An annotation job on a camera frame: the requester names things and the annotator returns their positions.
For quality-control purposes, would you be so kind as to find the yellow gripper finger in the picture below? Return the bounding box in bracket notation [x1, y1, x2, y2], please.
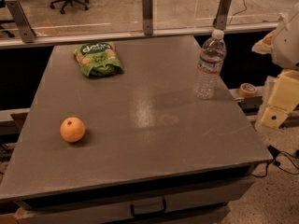
[251, 30, 276, 55]
[261, 70, 299, 129]

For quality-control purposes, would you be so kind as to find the clear plastic water bottle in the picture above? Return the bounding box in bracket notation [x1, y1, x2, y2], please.
[193, 29, 226, 99]

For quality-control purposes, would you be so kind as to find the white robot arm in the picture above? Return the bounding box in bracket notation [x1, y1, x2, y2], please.
[252, 4, 299, 128]

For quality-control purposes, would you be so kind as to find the orange tape roll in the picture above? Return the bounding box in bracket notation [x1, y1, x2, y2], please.
[239, 83, 257, 98]

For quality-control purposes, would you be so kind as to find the grey table drawer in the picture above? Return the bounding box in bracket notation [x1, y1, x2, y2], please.
[15, 175, 254, 224]

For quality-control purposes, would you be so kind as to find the green snack bag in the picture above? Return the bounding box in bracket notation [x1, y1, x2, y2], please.
[73, 42, 123, 77]

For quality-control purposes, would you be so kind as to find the orange fruit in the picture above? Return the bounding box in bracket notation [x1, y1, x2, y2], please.
[60, 117, 86, 143]

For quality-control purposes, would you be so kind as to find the right metal bracket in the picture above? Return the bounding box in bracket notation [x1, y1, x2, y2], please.
[213, 0, 232, 30]

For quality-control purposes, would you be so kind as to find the metal bracket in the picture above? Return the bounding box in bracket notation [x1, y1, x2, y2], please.
[142, 0, 153, 35]
[6, 0, 36, 43]
[213, 0, 232, 30]

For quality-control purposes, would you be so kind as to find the black floor cable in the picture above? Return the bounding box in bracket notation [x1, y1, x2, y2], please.
[250, 145, 299, 179]

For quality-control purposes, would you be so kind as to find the middle metal bracket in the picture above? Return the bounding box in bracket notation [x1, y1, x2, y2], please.
[142, 0, 153, 35]

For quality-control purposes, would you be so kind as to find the black drawer handle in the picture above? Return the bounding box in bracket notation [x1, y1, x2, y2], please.
[130, 198, 167, 218]

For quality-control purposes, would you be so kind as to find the left metal bracket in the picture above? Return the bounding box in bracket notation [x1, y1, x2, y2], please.
[6, 0, 36, 43]

